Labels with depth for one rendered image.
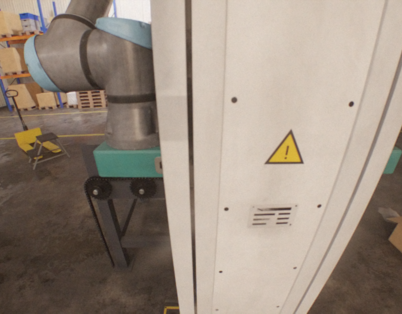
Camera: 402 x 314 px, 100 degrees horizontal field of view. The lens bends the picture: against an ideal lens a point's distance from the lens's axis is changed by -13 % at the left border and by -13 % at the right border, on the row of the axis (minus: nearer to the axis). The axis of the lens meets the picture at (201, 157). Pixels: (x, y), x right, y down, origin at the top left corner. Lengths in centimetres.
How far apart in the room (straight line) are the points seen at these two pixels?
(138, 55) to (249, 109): 22
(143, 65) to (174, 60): 15
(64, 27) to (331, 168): 52
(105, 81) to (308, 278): 58
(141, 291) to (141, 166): 151
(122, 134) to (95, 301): 163
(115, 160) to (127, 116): 9
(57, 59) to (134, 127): 18
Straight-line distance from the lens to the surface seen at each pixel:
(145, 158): 38
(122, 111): 39
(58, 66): 44
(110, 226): 161
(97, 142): 124
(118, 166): 41
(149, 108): 38
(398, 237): 272
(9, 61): 1168
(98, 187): 134
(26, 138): 576
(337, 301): 200
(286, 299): 59
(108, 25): 39
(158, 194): 135
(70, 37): 44
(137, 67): 37
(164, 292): 179
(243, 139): 26
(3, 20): 1172
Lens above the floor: 156
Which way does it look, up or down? 26 degrees down
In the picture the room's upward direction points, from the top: straight up
